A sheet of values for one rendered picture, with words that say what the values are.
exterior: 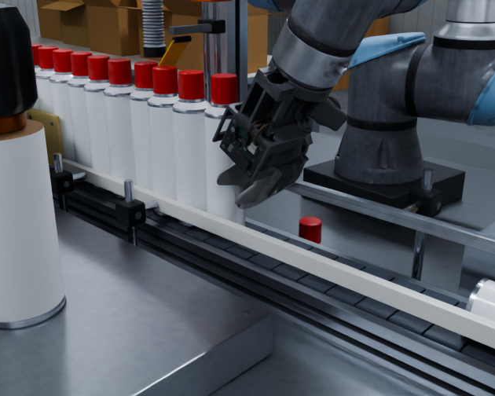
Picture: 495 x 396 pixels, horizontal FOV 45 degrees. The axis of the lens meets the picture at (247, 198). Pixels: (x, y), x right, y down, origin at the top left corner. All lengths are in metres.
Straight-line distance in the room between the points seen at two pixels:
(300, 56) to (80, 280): 0.34
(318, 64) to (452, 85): 0.37
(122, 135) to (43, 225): 0.32
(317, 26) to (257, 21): 2.10
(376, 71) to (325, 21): 0.40
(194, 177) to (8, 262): 0.29
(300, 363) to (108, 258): 0.27
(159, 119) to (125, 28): 2.49
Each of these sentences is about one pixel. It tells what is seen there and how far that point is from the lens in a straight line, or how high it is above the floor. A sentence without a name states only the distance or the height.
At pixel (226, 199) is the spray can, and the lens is 0.76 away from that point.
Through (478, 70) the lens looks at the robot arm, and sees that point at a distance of 0.92.
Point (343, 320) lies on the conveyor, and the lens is 0.64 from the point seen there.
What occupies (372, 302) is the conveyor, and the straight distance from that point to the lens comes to 0.65.
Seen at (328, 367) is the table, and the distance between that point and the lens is 0.63.
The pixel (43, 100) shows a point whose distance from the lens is 1.07.
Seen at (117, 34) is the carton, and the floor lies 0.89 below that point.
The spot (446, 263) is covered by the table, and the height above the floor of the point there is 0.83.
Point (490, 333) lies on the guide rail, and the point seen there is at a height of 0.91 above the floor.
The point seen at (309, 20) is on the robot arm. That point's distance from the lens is 0.58.
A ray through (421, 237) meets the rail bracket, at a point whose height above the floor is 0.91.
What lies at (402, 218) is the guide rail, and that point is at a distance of 0.66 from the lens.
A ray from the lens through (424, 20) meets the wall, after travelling 8.26.
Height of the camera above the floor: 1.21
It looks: 21 degrees down
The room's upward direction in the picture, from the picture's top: straight up
